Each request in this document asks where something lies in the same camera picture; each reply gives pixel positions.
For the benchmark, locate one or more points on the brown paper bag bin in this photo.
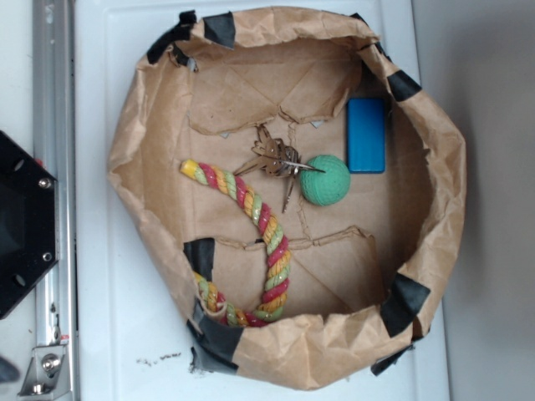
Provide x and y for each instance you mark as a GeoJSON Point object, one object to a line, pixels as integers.
{"type": "Point", "coordinates": [367, 273]}

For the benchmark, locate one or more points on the green rubber ball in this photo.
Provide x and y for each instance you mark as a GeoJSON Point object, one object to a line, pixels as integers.
{"type": "Point", "coordinates": [328, 183]}

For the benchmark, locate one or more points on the blue rectangular block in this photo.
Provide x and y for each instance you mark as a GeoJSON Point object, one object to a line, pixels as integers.
{"type": "Point", "coordinates": [366, 136]}

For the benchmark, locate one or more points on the multicolour twisted rope toy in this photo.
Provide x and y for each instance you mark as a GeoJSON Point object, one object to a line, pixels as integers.
{"type": "Point", "coordinates": [275, 288]}

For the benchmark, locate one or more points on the aluminium extrusion rail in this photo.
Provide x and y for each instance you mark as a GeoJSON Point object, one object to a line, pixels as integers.
{"type": "Point", "coordinates": [53, 134]}

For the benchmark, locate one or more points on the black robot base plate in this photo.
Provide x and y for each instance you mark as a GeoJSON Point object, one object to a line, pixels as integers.
{"type": "Point", "coordinates": [28, 224]}

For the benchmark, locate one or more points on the silver corner bracket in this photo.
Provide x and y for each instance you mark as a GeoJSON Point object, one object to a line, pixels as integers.
{"type": "Point", "coordinates": [47, 377]}

